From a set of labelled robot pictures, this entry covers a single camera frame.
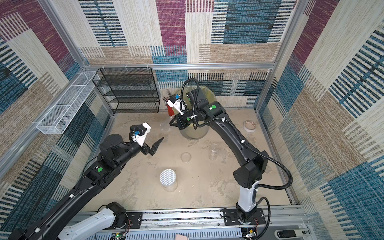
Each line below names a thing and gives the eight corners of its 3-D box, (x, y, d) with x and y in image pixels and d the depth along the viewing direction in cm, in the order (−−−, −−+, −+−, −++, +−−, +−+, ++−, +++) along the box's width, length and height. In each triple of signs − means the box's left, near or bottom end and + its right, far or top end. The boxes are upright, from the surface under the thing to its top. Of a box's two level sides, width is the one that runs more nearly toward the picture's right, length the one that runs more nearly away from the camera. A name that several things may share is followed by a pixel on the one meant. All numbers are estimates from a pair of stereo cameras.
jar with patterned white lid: (162, 191, 83) (158, 184, 74) (164, 177, 88) (160, 169, 79) (177, 191, 83) (174, 184, 74) (178, 177, 88) (176, 169, 79)
